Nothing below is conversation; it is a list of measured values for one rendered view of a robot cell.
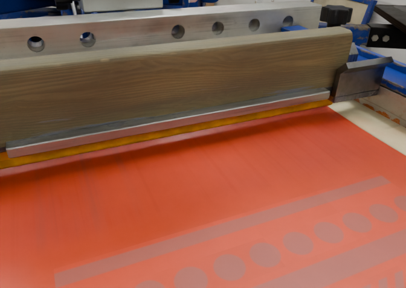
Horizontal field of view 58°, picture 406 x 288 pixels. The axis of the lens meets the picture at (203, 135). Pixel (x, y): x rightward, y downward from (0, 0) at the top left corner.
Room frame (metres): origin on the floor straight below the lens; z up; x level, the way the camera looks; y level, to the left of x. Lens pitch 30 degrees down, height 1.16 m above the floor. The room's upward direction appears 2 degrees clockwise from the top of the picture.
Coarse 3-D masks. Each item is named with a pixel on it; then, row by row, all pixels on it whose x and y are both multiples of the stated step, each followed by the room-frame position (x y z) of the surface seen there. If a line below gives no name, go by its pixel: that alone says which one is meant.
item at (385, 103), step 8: (384, 88) 0.43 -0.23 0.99; (376, 96) 0.44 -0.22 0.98; (384, 96) 0.43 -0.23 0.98; (392, 96) 0.42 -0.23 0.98; (400, 96) 0.41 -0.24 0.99; (368, 104) 0.44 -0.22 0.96; (376, 104) 0.43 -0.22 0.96; (384, 104) 0.42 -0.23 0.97; (392, 104) 0.41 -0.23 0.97; (400, 104) 0.40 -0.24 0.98; (384, 112) 0.42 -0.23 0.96; (392, 112) 0.41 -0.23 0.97; (400, 112) 0.40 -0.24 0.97; (392, 120) 0.41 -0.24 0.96; (400, 120) 0.40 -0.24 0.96
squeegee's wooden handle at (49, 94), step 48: (144, 48) 0.34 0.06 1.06; (192, 48) 0.35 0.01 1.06; (240, 48) 0.36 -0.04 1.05; (288, 48) 0.39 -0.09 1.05; (336, 48) 0.42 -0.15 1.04; (0, 96) 0.27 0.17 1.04; (48, 96) 0.29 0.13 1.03; (96, 96) 0.30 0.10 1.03; (144, 96) 0.32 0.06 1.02; (192, 96) 0.34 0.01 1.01; (240, 96) 0.37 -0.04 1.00; (0, 144) 0.27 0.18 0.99
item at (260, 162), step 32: (224, 128) 0.38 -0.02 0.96; (256, 128) 0.38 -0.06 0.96; (288, 128) 0.38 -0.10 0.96; (320, 128) 0.38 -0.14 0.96; (352, 128) 0.38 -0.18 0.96; (224, 160) 0.31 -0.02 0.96; (256, 160) 0.31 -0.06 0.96; (288, 160) 0.31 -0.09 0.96; (320, 160) 0.31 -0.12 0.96; (352, 160) 0.32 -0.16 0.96; (384, 160) 0.32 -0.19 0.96; (256, 192) 0.26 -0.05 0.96; (288, 192) 0.26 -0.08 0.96
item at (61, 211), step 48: (144, 144) 0.33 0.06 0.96; (0, 192) 0.25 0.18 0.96; (48, 192) 0.25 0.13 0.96; (96, 192) 0.25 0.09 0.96; (144, 192) 0.25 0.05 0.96; (192, 192) 0.26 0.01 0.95; (0, 240) 0.19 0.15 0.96; (48, 240) 0.20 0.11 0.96; (96, 240) 0.20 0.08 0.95; (144, 240) 0.20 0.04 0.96
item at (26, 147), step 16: (272, 96) 0.38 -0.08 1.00; (288, 96) 0.38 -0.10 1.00; (304, 96) 0.39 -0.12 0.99; (320, 96) 0.39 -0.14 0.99; (176, 112) 0.33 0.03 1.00; (192, 112) 0.34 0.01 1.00; (208, 112) 0.34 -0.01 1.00; (224, 112) 0.34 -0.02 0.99; (240, 112) 0.35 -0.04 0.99; (96, 128) 0.30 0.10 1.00; (112, 128) 0.30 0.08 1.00; (128, 128) 0.30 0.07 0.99; (144, 128) 0.31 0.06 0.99; (160, 128) 0.31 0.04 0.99; (16, 144) 0.27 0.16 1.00; (32, 144) 0.27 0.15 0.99; (48, 144) 0.27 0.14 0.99; (64, 144) 0.28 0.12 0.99; (80, 144) 0.28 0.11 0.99
